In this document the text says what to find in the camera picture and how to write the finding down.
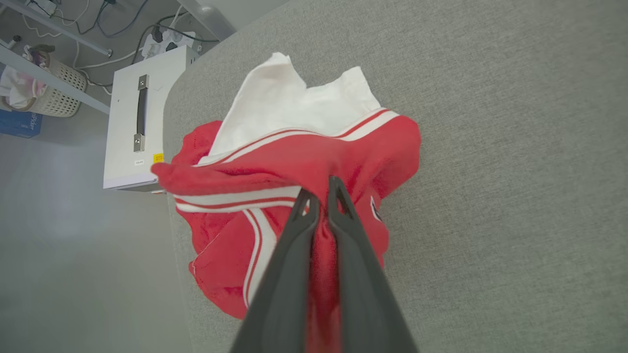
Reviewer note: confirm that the pale clothes in basket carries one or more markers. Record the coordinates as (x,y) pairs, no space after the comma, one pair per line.
(17,88)

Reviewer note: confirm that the red and white jersey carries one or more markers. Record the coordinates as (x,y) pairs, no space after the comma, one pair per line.
(294,162)

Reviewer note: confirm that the grey metal leg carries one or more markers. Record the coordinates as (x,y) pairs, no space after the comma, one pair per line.
(208,19)

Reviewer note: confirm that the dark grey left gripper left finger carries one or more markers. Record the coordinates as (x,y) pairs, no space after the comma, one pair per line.
(287,274)

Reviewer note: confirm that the white power strip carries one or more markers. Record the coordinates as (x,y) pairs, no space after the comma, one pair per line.
(164,41)

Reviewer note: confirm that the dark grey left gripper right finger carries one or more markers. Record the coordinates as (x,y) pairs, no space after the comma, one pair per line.
(360,284)

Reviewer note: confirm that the blue cardboard box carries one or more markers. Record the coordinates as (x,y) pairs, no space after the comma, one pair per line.
(17,123)

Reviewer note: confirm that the beige woven laundry basket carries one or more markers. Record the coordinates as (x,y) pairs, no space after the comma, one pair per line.
(61,90)

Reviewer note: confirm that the thin grey metal frame bar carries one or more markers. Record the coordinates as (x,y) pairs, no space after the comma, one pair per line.
(64,32)

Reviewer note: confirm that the white metal case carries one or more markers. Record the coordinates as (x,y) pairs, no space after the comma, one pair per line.
(157,103)

